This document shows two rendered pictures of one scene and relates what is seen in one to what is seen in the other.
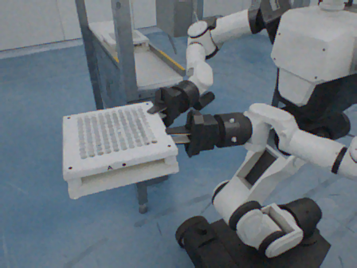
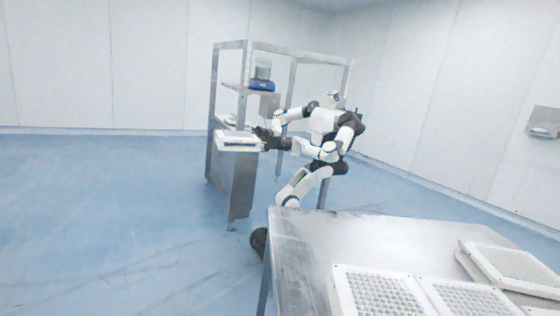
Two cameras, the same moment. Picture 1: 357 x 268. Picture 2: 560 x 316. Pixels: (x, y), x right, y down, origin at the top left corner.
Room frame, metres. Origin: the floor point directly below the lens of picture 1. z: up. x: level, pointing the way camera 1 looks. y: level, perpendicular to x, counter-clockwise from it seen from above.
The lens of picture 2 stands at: (-1.16, -0.09, 1.44)
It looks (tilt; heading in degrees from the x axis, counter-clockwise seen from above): 16 degrees down; 359
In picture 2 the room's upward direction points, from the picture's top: 8 degrees clockwise
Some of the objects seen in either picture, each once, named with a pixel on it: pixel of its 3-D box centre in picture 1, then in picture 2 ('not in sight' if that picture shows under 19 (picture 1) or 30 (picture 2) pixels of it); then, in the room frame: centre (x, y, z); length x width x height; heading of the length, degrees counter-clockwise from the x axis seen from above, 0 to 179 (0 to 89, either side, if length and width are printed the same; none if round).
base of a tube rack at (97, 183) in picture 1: (118, 149); (236, 144); (0.57, 0.16, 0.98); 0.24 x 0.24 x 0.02; 19
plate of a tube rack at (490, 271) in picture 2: not in sight; (514, 267); (-0.29, -0.94, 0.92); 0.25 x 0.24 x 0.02; 84
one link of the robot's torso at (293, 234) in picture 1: (271, 229); not in sight; (0.85, -0.44, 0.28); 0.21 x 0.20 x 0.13; 116
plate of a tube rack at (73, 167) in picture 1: (115, 134); (237, 136); (0.57, 0.16, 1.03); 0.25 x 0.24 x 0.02; 19
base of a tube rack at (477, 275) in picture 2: not in sight; (508, 279); (-0.29, -0.94, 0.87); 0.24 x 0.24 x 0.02; 84
